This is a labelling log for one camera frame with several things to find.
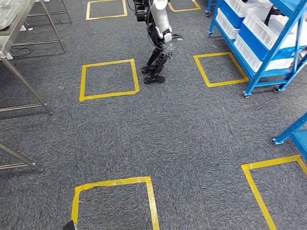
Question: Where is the blue metal shelf rack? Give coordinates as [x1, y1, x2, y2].
[271, 111, 307, 161]

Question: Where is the yellow floor tape rectangle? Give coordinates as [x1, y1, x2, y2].
[70, 176, 160, 230]

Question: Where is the white and black humanoid robot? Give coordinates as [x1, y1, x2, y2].
[133, 0, 185, 85]

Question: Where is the white plastic crate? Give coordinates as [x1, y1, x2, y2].
[225, 0, 273, 18]
[234, 33, 296, 73]
[215, 8, 240, 41]
[242, 6, 307, 51]

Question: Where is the blue wheeled rack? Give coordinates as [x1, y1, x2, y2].
[205, 0, 307, 99]

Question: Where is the steel table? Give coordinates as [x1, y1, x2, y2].
[0, 0, 73, 121]

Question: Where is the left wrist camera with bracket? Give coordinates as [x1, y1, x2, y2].
[63, 219, 78, 230]

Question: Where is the black floor cable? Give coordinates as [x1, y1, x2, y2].
[11, 45, 33, 58]

